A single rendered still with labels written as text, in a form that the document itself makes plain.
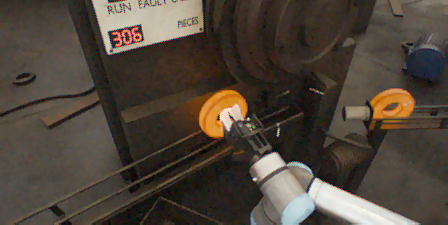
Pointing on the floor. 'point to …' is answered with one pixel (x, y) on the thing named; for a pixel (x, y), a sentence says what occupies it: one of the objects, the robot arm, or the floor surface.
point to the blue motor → (427, 57)
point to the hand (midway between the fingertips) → (223, 109)
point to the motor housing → (339, 165)
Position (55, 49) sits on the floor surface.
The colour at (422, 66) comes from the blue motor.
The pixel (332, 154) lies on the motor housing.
